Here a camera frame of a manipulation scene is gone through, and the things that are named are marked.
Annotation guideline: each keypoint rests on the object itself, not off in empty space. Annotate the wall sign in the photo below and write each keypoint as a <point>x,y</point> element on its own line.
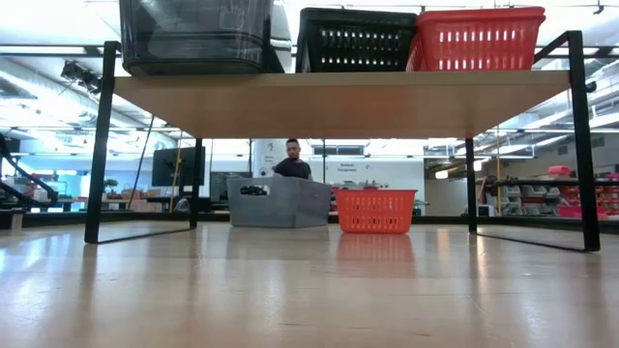
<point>347,167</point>

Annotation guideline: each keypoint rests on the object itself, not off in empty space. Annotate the person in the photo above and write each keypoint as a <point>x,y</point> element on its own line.
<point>292,169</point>

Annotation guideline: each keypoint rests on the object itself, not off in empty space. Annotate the red storage bin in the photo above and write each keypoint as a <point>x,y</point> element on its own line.
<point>560,170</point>

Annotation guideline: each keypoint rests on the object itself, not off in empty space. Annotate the black monitor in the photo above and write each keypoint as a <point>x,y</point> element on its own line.
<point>164,166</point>

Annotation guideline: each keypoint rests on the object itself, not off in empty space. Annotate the white pillar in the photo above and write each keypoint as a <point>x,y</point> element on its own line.
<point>261,154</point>

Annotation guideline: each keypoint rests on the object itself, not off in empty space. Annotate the black angled railing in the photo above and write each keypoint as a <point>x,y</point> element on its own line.
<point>55,195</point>

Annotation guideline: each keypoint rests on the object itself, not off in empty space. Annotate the metal storage rack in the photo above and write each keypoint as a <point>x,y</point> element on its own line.
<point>532,182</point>

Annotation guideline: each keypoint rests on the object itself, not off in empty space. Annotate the black metal table frame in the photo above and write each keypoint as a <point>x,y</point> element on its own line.
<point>435,220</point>

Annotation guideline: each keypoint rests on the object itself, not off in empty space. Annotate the yellow leaning pole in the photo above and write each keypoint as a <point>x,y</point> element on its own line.
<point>177,164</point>

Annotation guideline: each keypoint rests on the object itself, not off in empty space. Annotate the lit ceiling lamp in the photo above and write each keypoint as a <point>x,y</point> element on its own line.
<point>441,174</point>
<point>479,165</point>

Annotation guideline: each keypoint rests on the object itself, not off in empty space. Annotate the translucent grey plastic bin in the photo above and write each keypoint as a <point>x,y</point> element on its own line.
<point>193,29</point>
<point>193,67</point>
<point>285,205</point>

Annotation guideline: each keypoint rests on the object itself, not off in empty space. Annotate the wooden shelf with black legs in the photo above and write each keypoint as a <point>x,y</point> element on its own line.
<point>338,104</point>

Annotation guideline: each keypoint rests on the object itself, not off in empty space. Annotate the small grey block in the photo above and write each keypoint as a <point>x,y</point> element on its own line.
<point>17,220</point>

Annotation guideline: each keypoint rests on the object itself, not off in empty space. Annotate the black ceiling-mounted device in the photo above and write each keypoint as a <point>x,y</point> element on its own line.
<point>72,71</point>
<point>592,87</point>

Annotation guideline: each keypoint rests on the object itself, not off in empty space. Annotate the small white appliance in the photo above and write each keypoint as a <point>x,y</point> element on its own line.
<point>485,211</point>

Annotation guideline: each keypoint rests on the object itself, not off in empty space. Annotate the small green plant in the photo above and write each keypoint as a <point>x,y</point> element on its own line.
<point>112,183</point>

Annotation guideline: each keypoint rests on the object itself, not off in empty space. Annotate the black track spotlight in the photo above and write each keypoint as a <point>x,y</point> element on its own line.
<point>599,7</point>

